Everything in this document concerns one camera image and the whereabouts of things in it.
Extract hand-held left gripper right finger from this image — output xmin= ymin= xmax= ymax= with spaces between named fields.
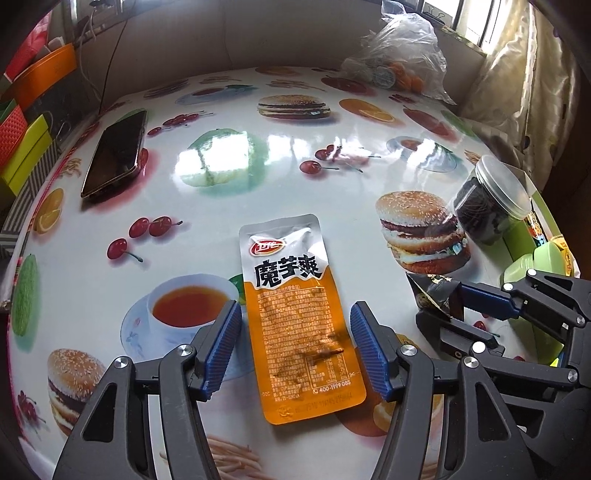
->
xmin=349 ymin=301 xmax=529 ymax=480

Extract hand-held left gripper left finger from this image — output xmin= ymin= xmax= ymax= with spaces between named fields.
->
xmin=55 ymin=300 xmax=243 ymax=480

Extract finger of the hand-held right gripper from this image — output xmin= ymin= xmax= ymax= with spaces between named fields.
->
xmin=455 ymin=272 xmax=591 ymax=342
xmin=416 ymin=311 xmax=578 ymax=384

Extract black and red snack packet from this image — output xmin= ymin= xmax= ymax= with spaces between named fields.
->
xmin=406 ymin=272 xmax=465 ymax=321

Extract green cardboard box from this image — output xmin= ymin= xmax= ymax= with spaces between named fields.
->
xmin=503 ymin=171 xmax=583 ymax=365

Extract orange pouch with white end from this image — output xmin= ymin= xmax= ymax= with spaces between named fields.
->
xmin=239 ymin=213 xmax=368 ymax=424

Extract green cream jar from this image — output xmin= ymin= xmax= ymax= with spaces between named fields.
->
xmin=501 ymin=240 xmax=575 ymax=287

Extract clear jar with dark contents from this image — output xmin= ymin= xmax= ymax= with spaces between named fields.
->
xmin=451 ymin=154 xmax=532 ymax=245

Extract cream curtain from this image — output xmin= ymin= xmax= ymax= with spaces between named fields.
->
xmin=457 ymin=4 xmax=583 ymax=195

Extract black smartphone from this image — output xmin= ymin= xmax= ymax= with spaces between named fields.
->
xmin=81 ymin=110 xmax=148 ymax=200

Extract grey striped box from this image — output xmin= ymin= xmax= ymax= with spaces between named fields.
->
xmin=0 ymin=138 xmax=63 ymax=259

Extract clear plastic bag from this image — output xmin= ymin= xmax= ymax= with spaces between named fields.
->
xmin=339 ymin=14 xmax=458 ymax=104

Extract yellow-green box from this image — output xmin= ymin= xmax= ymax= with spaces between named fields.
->
xmin=0 ymin=114 xmax=52 ymax=197

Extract orange box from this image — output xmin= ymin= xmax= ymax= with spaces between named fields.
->
xmin=9 ymin=44 xmax=77 ymax=109

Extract red standing bag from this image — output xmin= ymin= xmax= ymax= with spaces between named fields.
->
xmin=7 ymin=9 xmax=56 ymax=77

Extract black cable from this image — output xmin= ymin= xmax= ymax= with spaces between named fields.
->
xmin=98 ymin=18 xmax=130 ymax=116

